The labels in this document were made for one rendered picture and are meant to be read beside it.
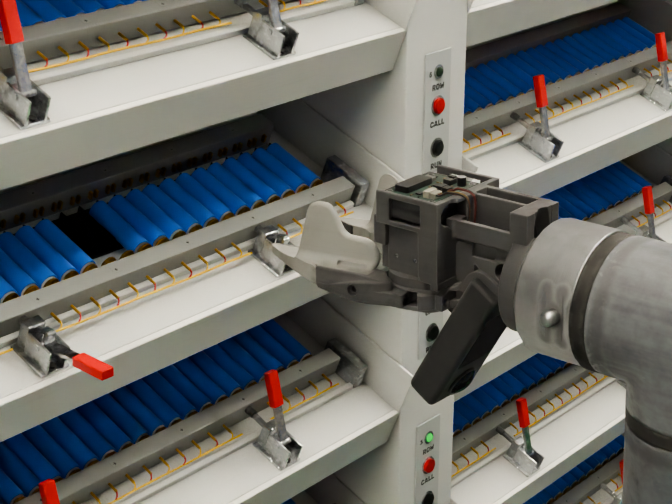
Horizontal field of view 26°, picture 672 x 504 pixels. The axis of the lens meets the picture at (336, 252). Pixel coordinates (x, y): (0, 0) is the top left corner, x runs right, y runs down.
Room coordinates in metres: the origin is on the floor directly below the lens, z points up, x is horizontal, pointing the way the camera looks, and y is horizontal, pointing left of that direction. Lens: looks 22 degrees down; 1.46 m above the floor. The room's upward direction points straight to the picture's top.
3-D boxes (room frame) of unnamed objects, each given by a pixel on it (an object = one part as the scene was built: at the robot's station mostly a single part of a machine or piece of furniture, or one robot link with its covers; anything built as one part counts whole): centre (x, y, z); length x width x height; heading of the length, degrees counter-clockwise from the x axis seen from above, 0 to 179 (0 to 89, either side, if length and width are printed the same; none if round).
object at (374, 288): (0.93, -0.03, 1.07); 0.09 x 0.05 x 0.02; 64
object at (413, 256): (0.91, -0.09, 1.09); 0.12 x 0.08 x 0.09; 49
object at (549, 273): (0.86, -0.15, 1.09); 0.10 x 0.05 x 0.09; 139
